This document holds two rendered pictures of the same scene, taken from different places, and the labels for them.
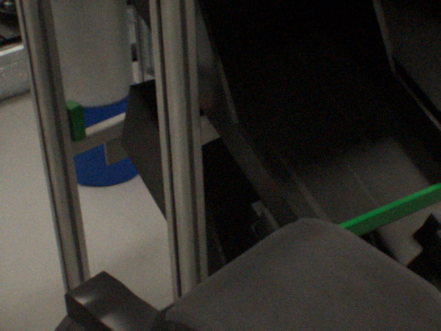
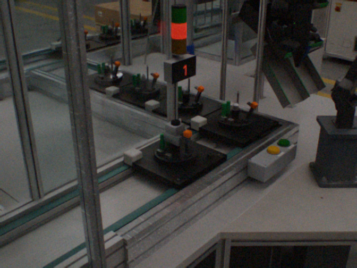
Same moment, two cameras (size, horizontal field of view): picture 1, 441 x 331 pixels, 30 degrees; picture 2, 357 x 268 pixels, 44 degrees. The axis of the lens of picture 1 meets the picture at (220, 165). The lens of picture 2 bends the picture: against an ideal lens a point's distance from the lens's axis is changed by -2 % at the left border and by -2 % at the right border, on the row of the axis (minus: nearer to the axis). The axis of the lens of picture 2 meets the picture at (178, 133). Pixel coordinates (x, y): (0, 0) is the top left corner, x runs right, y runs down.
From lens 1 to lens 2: 1.30 m
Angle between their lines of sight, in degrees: 9
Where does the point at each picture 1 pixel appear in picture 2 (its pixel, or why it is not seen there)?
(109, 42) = (189, 25)
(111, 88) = (188, 40)
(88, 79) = not seen: hidden behind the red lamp
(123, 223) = (194, 78)
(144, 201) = (198, 75)
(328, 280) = not seen: outside the picture
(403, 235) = not seen: hidden behind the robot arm
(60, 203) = (226, 28)
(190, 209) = (264, 15)
